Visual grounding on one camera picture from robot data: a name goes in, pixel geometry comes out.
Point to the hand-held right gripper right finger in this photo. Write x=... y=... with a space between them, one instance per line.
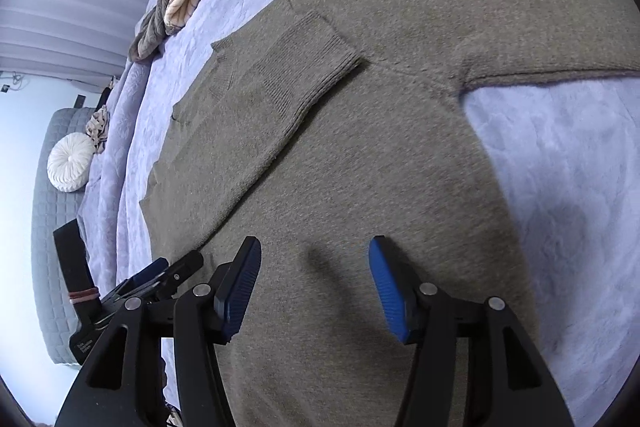
x=390 y=294

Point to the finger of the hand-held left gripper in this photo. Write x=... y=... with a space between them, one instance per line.
x=184 y=263
x=150 y=271

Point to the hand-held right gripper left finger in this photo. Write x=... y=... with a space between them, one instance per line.
x=239 y=294

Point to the olive knit sweater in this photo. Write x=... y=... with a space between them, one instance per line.
x=375 y=132

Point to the grey quilted headboard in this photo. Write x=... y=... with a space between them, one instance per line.
x=50 y=237

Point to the white round pillow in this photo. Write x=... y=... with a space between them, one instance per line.
x=71 y=162

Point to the small beige striped cloth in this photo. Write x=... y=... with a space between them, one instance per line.
x=97 y=127

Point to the lavender embossed blanket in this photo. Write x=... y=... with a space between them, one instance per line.
x=550 y=167

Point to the grey brown garment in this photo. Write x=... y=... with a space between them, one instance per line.
x=150 y=32

